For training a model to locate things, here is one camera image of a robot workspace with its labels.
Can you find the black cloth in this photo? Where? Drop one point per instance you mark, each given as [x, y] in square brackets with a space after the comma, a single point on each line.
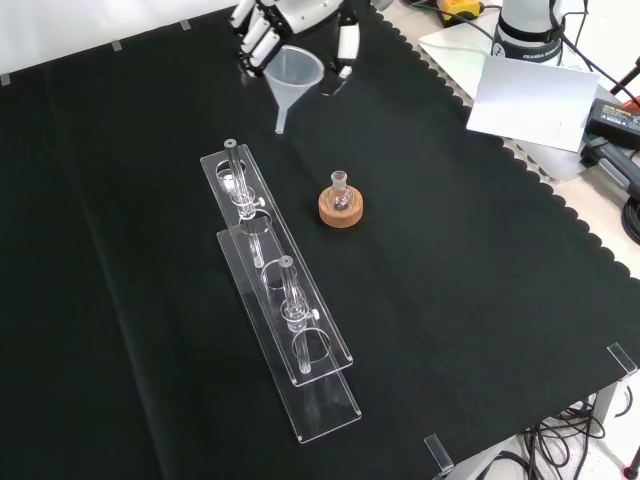
[450, 275]

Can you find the small glass round-bottom flask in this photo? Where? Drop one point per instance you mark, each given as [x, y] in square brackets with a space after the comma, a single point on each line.
[341, 197]

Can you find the black power adapter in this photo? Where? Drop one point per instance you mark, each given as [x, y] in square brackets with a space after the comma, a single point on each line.
[615, 120]

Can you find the clear plastic funnel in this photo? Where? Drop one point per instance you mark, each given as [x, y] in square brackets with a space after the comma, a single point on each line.
[292, 67]

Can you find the clear cloth clip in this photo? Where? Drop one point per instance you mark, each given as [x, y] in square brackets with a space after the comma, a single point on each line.
[622, 357]
[439, 452]

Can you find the white sheet panel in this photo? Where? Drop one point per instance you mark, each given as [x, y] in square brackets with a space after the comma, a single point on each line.
[535, 100]

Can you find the black and red tripod leg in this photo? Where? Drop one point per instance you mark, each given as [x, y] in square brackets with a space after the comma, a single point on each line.
[625, 80]

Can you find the clear acrylic funnel stand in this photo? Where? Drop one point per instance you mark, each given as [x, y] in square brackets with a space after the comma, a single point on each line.
[280, 300]

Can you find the pale base board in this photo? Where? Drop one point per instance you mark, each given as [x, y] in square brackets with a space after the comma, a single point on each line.
[450, 47]

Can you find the grey tape strip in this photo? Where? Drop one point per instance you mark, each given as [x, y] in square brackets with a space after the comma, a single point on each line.
[116, 45]
[4, 79]
[185, 24]

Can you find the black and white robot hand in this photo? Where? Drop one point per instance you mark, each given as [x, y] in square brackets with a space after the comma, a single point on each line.
[305, 15]

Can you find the yellow stop button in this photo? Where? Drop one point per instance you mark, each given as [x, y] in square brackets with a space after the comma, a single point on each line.
[457, 7]

